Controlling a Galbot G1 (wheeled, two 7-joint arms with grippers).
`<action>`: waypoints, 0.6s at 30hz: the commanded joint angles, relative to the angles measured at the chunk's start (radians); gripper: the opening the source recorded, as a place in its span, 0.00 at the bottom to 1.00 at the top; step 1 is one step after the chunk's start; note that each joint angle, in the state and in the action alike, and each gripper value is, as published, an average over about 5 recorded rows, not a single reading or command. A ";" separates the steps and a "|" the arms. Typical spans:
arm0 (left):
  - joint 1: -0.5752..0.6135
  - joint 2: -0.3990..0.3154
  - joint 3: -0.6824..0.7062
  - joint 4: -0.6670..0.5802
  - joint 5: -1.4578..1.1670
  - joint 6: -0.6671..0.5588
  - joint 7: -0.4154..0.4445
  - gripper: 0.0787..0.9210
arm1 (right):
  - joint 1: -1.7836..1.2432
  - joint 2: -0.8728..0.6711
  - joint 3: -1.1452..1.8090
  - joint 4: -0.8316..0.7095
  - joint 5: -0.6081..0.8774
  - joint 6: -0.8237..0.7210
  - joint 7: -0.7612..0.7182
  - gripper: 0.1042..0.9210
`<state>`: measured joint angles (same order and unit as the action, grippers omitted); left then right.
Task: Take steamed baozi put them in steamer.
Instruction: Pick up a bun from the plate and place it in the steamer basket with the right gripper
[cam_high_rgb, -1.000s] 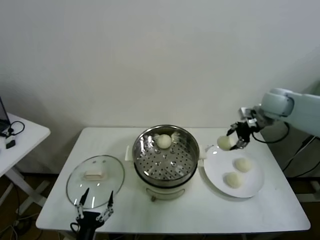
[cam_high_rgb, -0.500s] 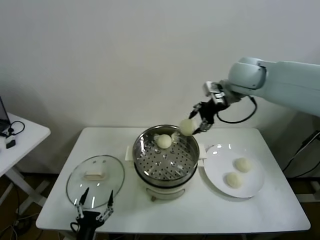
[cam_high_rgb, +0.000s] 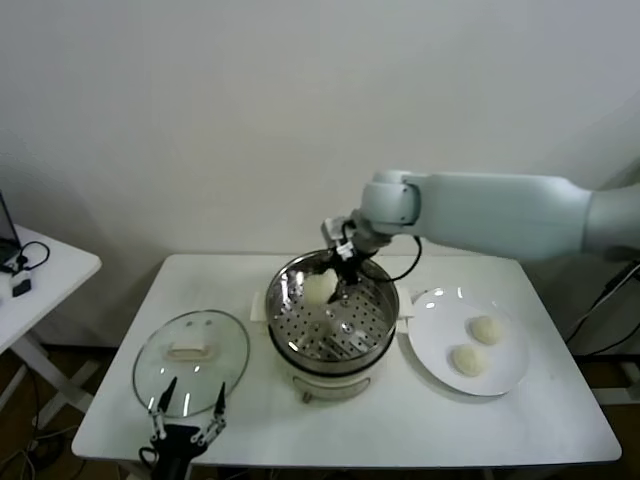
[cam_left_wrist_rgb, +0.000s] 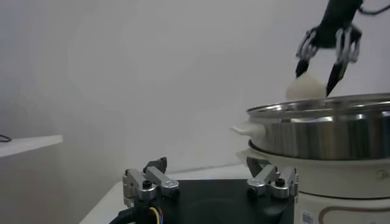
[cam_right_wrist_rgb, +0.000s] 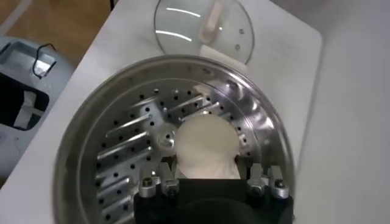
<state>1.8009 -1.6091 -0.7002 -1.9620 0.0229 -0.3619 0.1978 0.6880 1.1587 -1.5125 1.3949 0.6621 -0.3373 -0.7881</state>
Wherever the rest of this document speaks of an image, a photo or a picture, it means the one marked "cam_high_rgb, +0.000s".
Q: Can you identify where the white folding side table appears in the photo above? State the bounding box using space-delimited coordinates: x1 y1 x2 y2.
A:
0 222 104 431

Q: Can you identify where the black and white power adapter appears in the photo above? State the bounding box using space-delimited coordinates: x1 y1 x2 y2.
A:
9 272 35 300

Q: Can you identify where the cream electric cooking pot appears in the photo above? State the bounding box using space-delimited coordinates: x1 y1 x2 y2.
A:
267 319 411 404

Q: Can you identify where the dark laptop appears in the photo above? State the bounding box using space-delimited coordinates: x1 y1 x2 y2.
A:
0 192 22 264

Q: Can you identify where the black looped cable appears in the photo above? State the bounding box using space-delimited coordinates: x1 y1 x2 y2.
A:
8 241 51 275

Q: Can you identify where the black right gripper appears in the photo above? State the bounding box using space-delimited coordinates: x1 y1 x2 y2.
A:
327 247 371 306

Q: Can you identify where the stainless steel steamer basket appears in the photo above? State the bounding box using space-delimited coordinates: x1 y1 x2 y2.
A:
249 248 416 364

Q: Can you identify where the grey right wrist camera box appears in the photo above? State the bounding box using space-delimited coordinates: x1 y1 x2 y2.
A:
321 216 354 250

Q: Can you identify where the black power cable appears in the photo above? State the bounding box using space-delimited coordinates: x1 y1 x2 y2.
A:
563 260 640 357

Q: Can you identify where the white round plate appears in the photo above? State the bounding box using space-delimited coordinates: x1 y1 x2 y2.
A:
405 286 531 398

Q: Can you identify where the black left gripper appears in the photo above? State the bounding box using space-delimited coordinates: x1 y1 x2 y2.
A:
147 377 229 480

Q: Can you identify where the glass pot lid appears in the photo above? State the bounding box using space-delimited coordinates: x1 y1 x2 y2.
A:
132 309 251 419

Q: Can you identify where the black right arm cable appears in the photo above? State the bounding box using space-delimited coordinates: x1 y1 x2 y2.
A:
357 232 424 284

